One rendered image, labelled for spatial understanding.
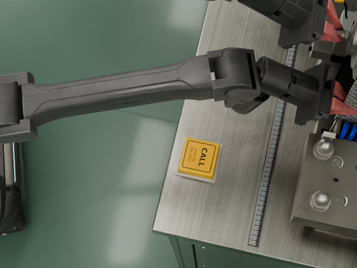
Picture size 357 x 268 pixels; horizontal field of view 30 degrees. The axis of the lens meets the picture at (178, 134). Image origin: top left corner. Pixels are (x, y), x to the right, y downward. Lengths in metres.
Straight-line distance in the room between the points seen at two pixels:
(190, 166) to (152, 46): 1.17
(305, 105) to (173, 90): 0.23
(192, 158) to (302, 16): 0.43
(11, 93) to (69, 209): 1.20
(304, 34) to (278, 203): 0.43
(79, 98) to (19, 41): 1.47
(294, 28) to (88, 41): 1.53
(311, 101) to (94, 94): 0.36
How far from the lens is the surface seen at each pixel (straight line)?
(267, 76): 1.10
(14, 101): 1.13
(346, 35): 1.10
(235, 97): 1.07
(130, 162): 2.30
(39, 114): 1.11
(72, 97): 1.09
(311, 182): 1.22
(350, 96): 1.16
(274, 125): 1.38
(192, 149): 1.33
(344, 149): 1.24
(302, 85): 1.13
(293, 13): 1.01
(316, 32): 1.02
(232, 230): 1.32
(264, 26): 1.46
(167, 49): 2.44
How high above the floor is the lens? 2.20
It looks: 72 degrees down
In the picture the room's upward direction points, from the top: 8 degrees counter-clockwise
